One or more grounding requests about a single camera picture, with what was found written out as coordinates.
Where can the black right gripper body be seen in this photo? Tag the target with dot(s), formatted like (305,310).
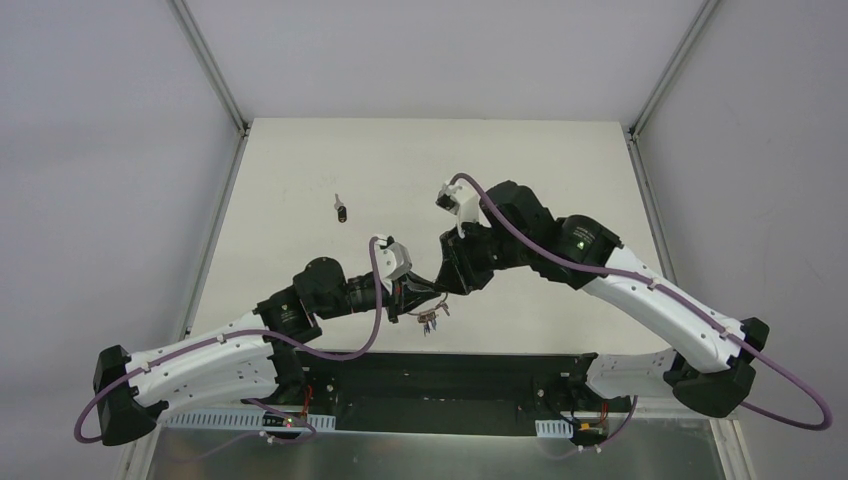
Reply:
(452,263)

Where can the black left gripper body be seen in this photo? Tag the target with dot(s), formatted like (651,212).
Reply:
(395,295)

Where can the silver metal binder keyring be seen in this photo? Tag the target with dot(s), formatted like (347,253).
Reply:
(431,313)

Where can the key with black head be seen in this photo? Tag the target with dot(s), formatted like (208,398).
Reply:
(341,209)

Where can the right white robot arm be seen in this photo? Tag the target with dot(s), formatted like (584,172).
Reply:
(706,366)

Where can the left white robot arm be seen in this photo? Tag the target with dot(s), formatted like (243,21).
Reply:
(251,357)

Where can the left white controller board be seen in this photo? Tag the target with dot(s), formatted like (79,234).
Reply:
(233,419)

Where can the white controller board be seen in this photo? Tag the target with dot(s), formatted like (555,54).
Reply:
(233,419)
(580,434)

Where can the right white controller board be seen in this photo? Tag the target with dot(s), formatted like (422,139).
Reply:
(580,434)

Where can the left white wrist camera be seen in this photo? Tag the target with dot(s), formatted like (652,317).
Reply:
(392,258)

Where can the black metal base rail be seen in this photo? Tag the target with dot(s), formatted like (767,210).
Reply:
(440,393)

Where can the right aluminium frame post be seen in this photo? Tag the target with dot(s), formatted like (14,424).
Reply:
(674,66)

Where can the aluminium frame post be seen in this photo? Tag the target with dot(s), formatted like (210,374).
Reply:
(206,60)
(674,66)

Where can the left aluminium frame post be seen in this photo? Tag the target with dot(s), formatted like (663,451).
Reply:
(206,60)

